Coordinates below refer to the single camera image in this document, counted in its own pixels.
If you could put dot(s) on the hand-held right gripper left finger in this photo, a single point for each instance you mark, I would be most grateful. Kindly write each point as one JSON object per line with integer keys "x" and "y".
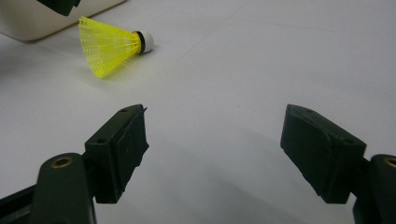
{"x": 117, "y": 155}

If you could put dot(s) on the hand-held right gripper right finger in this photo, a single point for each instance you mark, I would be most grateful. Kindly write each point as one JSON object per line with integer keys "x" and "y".
{"x": 320, "y": 155}

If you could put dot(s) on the white plastic storage bin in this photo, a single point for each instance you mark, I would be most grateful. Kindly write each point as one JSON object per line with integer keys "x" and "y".
{"x": 31, "y": 23}

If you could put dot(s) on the yellow plastic shuttlecock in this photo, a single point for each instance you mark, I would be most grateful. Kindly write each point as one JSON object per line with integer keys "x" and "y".
{"x": 109, "y": 46}

